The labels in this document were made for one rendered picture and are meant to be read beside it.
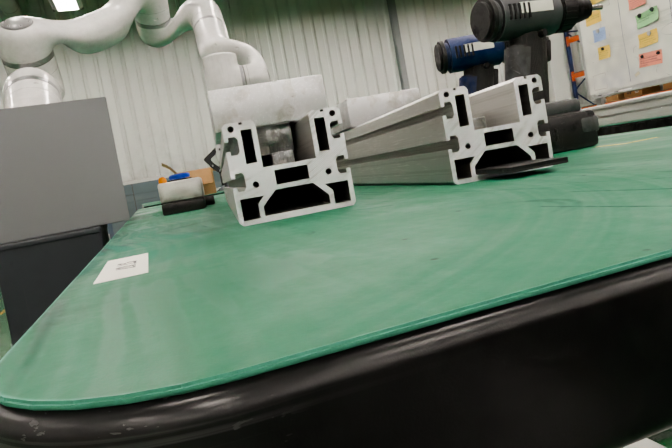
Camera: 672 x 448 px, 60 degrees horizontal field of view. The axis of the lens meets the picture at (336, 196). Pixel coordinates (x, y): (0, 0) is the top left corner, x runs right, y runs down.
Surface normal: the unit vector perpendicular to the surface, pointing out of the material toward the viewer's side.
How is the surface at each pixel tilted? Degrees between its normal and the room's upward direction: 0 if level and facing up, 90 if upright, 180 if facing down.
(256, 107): 90
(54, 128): 90
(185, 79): 90
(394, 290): 0
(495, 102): 90
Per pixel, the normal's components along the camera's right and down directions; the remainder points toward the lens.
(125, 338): -0.18, -0.98
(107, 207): 0.36, -0.01
